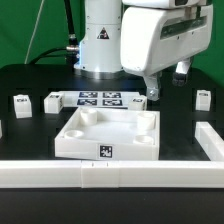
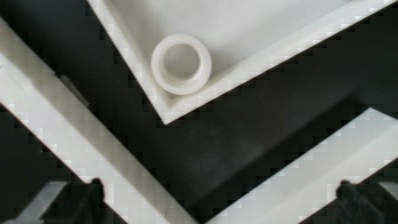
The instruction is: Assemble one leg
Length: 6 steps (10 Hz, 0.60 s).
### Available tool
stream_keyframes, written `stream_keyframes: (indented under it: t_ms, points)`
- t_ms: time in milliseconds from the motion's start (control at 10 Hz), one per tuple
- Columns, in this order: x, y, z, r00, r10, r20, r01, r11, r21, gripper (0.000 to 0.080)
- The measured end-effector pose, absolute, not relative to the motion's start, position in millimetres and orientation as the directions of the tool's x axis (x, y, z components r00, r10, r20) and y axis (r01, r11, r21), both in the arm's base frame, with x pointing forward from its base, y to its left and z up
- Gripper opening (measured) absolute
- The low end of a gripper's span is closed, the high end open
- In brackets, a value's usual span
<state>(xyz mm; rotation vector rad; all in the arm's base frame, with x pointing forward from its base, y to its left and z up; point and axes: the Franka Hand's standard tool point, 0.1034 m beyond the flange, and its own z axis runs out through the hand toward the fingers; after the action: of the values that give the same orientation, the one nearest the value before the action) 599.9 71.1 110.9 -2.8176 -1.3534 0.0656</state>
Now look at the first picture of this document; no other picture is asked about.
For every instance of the white front obstacle wall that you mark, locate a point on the white front obstacle wall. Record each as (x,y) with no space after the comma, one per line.
(71,173)

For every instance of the white square tabletop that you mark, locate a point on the white square tabletop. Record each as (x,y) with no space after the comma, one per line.
(110,134)

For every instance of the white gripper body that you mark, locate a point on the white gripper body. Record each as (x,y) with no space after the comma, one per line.
(154,39)

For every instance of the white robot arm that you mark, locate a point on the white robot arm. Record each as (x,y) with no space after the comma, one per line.
(99,50)

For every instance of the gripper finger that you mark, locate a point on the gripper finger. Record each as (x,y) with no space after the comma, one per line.
(180,75)
(152,87)

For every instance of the white base tag plate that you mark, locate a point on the white base tag plate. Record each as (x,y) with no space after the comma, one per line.
(110,99)

